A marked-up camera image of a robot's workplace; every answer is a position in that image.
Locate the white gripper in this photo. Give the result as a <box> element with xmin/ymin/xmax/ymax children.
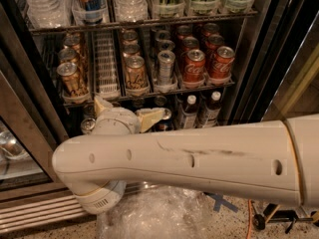
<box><xmin>92</xmin><ymin>96</ymin><xmax>164</xmax><ymax>135</ymax></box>

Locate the gold can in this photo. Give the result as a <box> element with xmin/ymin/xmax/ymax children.
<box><xmin>121</xmin><ymin>30</ymin><xmax>139</xmax><ymax>45</ymax></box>
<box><xmin>63</xmin><ymin>33</ymin><xmax>89</xmax><ymax>68</ymax></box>
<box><xmin>126</xmin><ymin>55</ymin><xmax>147</xmax><ymax>90</ymax></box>
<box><xmin>123</xmin><ymin>44</ymin><xmax>141</xmax><ymax>59</ymax></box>
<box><xmin>57</xmin><ymin>62</ymin><xmax>88</xmax><ymax>98</ymax></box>
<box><xmin>58</xmin><ymin>47</ymin><xmax>88</xmax><ymax>82</ymax></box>

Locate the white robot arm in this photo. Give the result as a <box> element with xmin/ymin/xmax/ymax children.
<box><xmin>52</xmin><ymin>106</ymin><xmax>319</xmax><ymax>214</ymax></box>

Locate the rear left pepsi can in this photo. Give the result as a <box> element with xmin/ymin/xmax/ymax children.
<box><xmin>132</xmin><ymin>98</ymin><xmax>146</xmax><ymax>109</ymax></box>

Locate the pepsi can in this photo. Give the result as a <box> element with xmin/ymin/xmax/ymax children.
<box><xmin>155</xmin><ymin>109</ymin><xmax>173</xmax><ymax>131</ymax></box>
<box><xmin>154</xmin><ymin>96</ymin><xmax>167</xmax><ymax>108</ymax></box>
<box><xmin>132</xmin><ymin>98</ymin><xmax>146</xmax><ymax>109</ymax></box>

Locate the rear right pepsi can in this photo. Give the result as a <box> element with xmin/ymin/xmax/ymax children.
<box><xmin>154</xmin><ymin>96</ymin><xmax>167</xmax><ymax>108</ymax></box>

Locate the front left silver can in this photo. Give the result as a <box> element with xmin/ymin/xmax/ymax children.
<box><xmin>81</xmin><ymin>118</ymin><xmax>96</xmax><ymax>134</ymax></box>

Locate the front right pepsi can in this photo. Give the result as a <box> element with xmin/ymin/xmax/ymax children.
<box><xmin>155</xmin><ymin>109</ymin><xmax>173</xmax><ymax>131</ymax></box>

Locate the empty white can tray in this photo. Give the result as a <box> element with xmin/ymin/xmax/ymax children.
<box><xmin>92</xmin><ymin>31</ymin><xmax>121</xmax><ymax>100</ymax></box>

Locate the front slim silver can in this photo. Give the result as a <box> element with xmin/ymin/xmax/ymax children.
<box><xmin>158</xmin><ymin>50</ymin><xmax>175</xmax><ymax>86</ymax></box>

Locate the slim silver can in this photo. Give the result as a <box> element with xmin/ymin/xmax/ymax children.
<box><xmin>157</xmin><ymin>40</ymin><xmax>175</xmax><ymax>52</ymax></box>
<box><xmin>156</xmin><ymin>30</ymin><xmax>170</xmax><ymax>43</ymax></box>
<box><xmin>158</xmin><ymin>50</ymin><xmax>175</xmax><ymax>86</ymax></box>

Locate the middle slim silver can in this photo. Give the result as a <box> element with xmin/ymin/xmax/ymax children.
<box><xmin>157</xmin><ymin>40</ymin><xmax>175</xmax><ymax>52</ymax></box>

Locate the front left coca-cola can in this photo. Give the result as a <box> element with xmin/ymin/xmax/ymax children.
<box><xmin>182</xmin><ymin>49</ymin><xmax>205</xmax><ymax>83</ymax></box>

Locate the coca-cola can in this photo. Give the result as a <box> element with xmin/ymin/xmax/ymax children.
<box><xmin>175</xmin><ymin>25</ymin><xmax>192</xmax><ymax>46</ymax></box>
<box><xmin>182</xmin><ymin>49</ymin><xmax>205</xmax><ymax>83</ymax></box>
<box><xmin>205</xmin><ymin>34</ymin><xmax>224</xmax><ymax>63</ymax></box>
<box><xmin>179</xmin><ymin>37</ymin><xmax>199</xmax><ymax>61</ymax></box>
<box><xmin>208</xmin><ymin>46</ymin><xmax>235</xmax><ymax>80</ymax></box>
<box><xmin>200</xmin><ymin>23</ymin><xmax>219</xmax><ymax>44</ymax></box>

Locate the rear slim silver can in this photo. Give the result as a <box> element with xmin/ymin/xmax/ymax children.
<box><xmin>156</xmin><ymin>30</ymin><xmax>170</xmax><ymax>43</ymax></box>

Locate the middle left coca-cola can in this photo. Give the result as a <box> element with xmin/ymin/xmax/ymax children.
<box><xmin>179</xmin><ymin>37</ymin><xmax>199</xmax><ymax>61</ymax></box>

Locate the rear left coca-cola can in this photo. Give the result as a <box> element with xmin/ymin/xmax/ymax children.
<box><xmin>175</xmin><ymin>25</ymin><xmax>192</xmax><ymax>46</ymax></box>

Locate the stainless steel fridge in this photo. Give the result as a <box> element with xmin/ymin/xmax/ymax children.
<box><xmin>0</xmin><ymin>0</ymin><xmax>319</xmax><ymax>233</ymax></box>

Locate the front right coca-cola can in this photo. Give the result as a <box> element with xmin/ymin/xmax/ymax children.
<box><xmin>208</xmin><ymin>46</ymin><xmax>235</xmax><ymax>80</ymax></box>

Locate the red bull can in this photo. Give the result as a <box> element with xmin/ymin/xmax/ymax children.
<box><xmin>77</xmin><ymin>0</ymin><xmax>107</xmax><ymax>25</ymax></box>

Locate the middle right coca-cola can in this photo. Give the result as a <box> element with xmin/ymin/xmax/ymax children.
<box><xmin>205</xmin><ymin>34</ymin><xmax>224</xmax><ymax>63</ymax></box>

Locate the rear right coca-cola can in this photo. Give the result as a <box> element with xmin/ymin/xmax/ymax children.
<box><xmin>200</xmin><ymin>23</ymin><xmax>219</xmax><ymax>44</ymax></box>

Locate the open glass fridge door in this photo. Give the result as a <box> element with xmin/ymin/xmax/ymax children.
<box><xmin>224</xmin><ymin>0</ymin><xmax>318</xmax><ymax>124</ymax></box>

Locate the left white-capped bottle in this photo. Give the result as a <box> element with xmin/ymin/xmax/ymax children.
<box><xmin>177</xmin><ymin>95</ymin><xmax>198</xmax><ymax>129</ymax></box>

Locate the white-capped bottle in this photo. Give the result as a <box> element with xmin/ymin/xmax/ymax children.
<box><xmin>197</xmin><ymin>91</ymin><xmax>221</xmax><ymax>127</ymax></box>
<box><xmin>177</xmin><ymin>95</ymin><xmax>198</xmax><ymax>129</ymax></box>

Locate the right white-capped bottle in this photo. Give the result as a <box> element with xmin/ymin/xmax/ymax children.
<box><xmin>197</xmin><ymin>91</ymin><xmax>221</xmax><ymax>127</ymax></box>

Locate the clear plastic bottle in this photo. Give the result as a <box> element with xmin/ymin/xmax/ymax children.
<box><xmin>26</xmin><ymin>0</ymin><xmax>72</xmax><ymax>29</ymax></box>
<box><xmin>113</xmin><ymin>0</ymin><xmax>148</xmax><ymax>22</ymax></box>

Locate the blue tape cross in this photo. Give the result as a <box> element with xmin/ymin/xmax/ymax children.
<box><xmin>206</xmin><ymin>193</ymin><xmax>238</xmax><ymax>213</ymax></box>

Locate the left clear plastic bottle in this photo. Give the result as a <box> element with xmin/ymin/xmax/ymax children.
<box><xmin>26</xmin><ymin>0</ymin><xmax>72</xmax><ymax>29</ymax></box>

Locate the yellow wheeled stand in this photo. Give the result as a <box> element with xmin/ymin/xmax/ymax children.
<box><xmin>252</xmin><ymin>203</ymin><xmax>319</xmax><ymax>234</ymax></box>

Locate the orange cable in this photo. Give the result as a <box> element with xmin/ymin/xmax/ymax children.
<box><xmin>245</xmin><ymin>198</ymin><xmax>254</xmax><ymax>239</ymax></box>

